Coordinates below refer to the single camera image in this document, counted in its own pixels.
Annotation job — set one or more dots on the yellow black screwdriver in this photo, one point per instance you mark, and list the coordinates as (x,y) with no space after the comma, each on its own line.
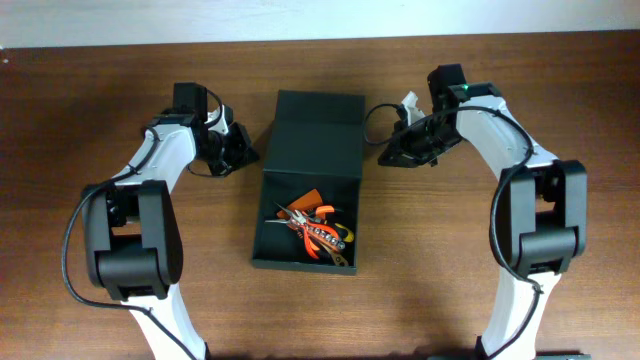
(345,234)

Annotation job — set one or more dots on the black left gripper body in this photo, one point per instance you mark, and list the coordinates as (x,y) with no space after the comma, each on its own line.
(225,150)

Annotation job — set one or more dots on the orange socket bit rail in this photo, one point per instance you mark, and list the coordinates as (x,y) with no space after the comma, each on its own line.
(325,235)

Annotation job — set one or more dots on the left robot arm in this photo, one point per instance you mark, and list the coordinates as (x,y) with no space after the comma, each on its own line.
(132,241)

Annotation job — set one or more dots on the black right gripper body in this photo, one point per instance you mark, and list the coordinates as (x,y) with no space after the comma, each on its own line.
(425,136)

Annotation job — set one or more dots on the dark green box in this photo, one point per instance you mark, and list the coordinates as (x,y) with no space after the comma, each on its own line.
(316,144)

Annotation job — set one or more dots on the orange scraper wooden handle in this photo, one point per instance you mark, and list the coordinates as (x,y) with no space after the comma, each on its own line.
(312,204)

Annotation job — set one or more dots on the orange needle nose pliers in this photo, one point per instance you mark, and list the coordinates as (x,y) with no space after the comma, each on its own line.
(296,218)

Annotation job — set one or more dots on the small red cutting pliers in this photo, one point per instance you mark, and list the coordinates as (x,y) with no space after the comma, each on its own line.
(311,247)

